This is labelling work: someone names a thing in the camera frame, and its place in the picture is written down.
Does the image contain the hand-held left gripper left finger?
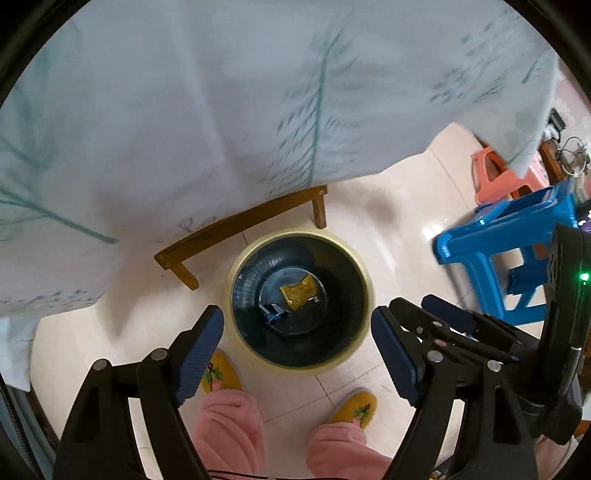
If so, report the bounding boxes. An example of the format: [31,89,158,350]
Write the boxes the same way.
[53,305,225,480]

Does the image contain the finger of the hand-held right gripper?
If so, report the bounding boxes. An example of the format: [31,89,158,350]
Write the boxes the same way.
[422,295,539,352]
[390,298,522,365]

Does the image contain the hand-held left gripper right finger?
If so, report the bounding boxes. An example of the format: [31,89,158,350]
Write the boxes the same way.
[370,305,539,480]

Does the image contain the cream rimmed dark trash bin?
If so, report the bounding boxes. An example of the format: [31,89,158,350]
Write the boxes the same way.
[223,226,376,378]

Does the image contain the person's right forearm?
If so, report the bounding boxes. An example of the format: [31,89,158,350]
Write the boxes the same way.
[536,431,580,480]

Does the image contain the yellow embroidered slipper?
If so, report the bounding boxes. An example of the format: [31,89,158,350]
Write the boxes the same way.
[199,348,245,395]
[327,388,378,425]

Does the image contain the blue crumpled wrapper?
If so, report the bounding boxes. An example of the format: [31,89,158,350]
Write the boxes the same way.
[261,302,289,324]

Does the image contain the blue plastic stool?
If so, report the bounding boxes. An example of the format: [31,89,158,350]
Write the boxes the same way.
[431,182,580,326]

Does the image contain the person's left leg pink trousers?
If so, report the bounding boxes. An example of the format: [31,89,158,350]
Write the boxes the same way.
[191,388,269,480]

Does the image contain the yellow crumpled wrapper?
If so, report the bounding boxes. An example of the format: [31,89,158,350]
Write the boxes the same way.
[279,273,319,311]

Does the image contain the pink plastic stool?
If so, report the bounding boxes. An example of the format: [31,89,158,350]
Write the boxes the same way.
[470,145,561,206]

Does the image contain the white tree print tablecloth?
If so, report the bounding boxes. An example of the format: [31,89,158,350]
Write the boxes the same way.
[0,0,564,393]

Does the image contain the wooden table frame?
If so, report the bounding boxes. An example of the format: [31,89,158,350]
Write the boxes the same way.
[154,185,328,291]

